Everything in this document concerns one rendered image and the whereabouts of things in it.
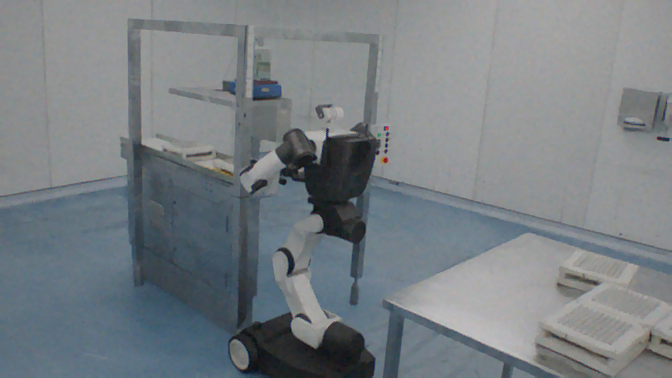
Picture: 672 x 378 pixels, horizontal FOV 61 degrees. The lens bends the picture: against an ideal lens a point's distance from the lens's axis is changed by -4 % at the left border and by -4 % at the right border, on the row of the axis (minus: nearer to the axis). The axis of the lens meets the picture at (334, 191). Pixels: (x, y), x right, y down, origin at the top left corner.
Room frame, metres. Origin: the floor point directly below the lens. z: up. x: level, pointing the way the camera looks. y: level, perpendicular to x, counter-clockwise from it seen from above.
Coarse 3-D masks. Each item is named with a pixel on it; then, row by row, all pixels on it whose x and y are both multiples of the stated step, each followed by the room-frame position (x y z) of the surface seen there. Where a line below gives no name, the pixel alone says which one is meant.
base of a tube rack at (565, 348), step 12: (540, 336) 1.54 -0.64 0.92; (552, 336) 1.55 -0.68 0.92; (552, 348) 1.51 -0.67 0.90; (564, 348) 1.48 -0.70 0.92; (576, 348) 1.48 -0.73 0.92; (636, 348) 1.50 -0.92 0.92; (576, 360) 1.45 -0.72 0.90; (588, 360) 1.43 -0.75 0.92; (600, 360) 1.42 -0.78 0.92; (624, 360) 1.43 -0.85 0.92; (612, 372) 1.38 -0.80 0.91
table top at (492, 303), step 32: (480, 256) 2.25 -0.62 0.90; (512, 256) 2.27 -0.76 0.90; (544, 256) 2.29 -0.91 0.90; (416, 288) 1.89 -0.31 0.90; (448, 288) 1.91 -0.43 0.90; (480, 288) 1.92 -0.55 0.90; (512, 288) 1.94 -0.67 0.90; (544, 288) 1.96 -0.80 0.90; (640, 288) 2.01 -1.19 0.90; (416, 320) 1.70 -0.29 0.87; (448, 320) 1.66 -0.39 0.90; (480, 320) 1.67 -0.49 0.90; (512, 320) 1.69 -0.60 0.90; (512, 352) 1.48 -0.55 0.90; (544, 352) 1.49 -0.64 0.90; (640, 352) 1.52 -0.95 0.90
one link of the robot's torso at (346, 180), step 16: (336, 128) 2.79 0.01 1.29; (320, 144) 2.56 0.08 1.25; (336, 144) 2.53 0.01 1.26; (352, 144) 2.51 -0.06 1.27; (368, 144) 2.60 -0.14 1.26; (320, 160) 2.54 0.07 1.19; (336, 160) 2.53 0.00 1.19; (352, 160) 2.52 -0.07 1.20; (368, 160) 2.60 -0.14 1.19; (304, 176) 2.64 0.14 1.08; (320, 176) 2.57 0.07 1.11; (336, 176) 2.53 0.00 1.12; (352, 176) 2.55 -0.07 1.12; (368, 176) 2.64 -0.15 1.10; (320, 192) 2.58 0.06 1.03; (336, 192) 2.52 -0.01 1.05; (352, 192) 2.59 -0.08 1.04
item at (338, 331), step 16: (272, 320) 2.89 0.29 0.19; (288, 320) 2.91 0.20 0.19; (256, 336) 2.69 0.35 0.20; (272, 336) 2.74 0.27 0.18; (288, 336) 2.77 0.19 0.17; (336, 336) 2.53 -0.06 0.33; (352, 336) 2.50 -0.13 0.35; (272, 352) 2.60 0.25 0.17; (288, 352) 2.61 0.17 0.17; (304, 352) 2.62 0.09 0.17; (320, 352) 2.63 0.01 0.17; (336, 352) 2.50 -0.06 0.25; (352, 352) 2.48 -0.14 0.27; (368, 352) 2.66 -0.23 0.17; (272, 368) 2.58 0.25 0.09; (288, 368) 2.50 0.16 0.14; (304, 368) 2.47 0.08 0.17; (320, 368) 2.48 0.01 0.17; (336, 368) 2.47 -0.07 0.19; (352, 368) 2.48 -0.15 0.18; (368, 368) 2.58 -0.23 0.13
